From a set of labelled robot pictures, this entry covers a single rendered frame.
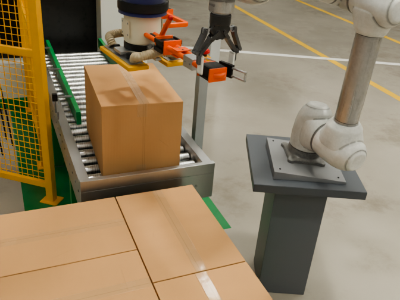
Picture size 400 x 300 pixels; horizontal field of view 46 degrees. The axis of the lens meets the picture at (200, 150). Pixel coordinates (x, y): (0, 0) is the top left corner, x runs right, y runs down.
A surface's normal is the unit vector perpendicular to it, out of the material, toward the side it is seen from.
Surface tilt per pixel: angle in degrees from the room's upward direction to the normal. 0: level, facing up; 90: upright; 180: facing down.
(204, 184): 90
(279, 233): 90
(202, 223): 0
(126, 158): 90
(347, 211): 0
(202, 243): 0
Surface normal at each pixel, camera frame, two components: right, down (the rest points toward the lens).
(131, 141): 0.33, 0.47
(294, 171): 0.16, -0.86
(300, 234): -0.02, 0.47
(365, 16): -0.86, 0.31
